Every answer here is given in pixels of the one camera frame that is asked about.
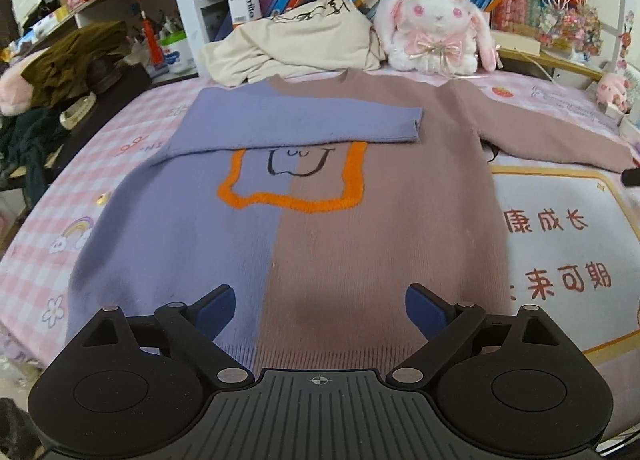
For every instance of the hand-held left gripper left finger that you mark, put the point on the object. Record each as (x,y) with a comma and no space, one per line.
(217,312)

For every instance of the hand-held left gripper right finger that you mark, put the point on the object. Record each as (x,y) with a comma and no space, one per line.
(425,312)

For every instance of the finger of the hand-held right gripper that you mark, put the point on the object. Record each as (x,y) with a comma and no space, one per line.
(631,177)

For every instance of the purple and brown sweater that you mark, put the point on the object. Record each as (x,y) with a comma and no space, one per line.
(350,240)

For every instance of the dark green clothes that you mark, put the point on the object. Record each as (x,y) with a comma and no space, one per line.
(30,140)

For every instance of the pink plush pig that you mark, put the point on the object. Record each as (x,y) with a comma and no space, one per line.
(612,87)

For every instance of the pink checked printed table mat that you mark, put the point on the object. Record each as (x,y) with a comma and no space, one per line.
(550,260)

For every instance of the wooden shelf board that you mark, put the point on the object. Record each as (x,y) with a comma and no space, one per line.
(565,65)

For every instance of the colourful bead ornament tree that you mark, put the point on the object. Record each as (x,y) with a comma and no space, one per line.
(570,25)

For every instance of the white plush rabbit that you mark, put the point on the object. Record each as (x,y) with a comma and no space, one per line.
(435,25)

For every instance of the red hanging tassel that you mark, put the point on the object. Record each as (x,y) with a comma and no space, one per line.
(152,40)

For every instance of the cream sweatshirt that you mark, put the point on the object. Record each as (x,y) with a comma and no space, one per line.
(300,35)

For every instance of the dark olive cloth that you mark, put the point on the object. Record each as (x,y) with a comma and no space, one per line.
(75,55)

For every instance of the pink fuzzy cloth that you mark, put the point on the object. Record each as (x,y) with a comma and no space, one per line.
(15,90)

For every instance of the white product box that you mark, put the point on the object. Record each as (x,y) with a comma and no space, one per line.
(242,2)

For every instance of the reindeer wall sticker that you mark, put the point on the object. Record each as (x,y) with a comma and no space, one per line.
(626,40)

